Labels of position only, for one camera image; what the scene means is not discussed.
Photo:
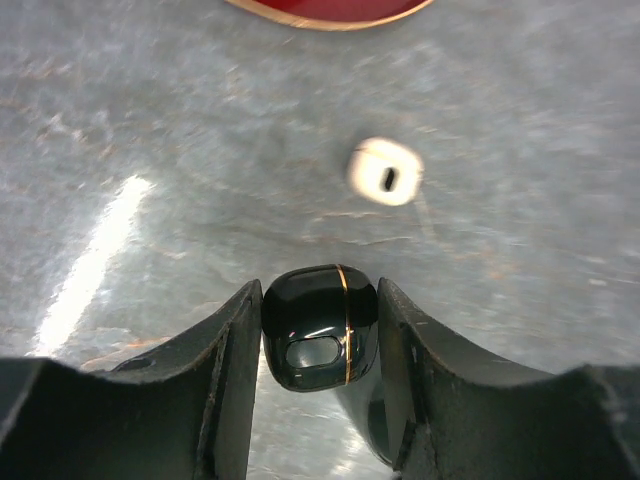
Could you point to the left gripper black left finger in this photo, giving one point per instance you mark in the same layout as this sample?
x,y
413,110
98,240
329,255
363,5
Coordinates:
x,y
182,410

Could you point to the white earbud charging case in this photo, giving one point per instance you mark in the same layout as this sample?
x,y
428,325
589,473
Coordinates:
x,y
385,171

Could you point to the black glossy charging case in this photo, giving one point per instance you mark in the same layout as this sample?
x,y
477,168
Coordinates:
x,y
320,327

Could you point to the red round tray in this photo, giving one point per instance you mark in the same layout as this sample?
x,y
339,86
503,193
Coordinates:
x,y
332,15

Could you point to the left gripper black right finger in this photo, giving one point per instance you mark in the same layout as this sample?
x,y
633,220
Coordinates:
x,y
455,410

